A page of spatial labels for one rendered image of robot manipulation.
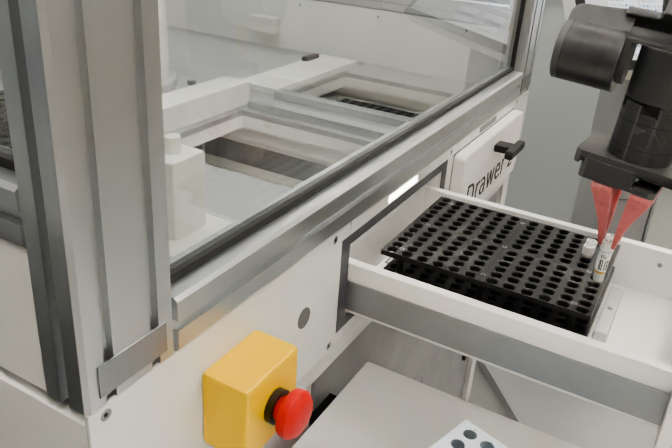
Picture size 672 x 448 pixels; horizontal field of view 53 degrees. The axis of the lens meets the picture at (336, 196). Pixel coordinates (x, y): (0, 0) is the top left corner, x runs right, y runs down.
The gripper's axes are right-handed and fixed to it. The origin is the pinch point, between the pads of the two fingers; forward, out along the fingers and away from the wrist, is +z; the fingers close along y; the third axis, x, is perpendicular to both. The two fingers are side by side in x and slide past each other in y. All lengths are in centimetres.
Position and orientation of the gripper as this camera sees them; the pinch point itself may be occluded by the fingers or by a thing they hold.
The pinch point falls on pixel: (609, 237)
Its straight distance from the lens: 74.0
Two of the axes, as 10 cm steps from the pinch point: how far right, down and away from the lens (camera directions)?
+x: -5.7, 3.1, -7.6
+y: -8.2, -3.5, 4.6
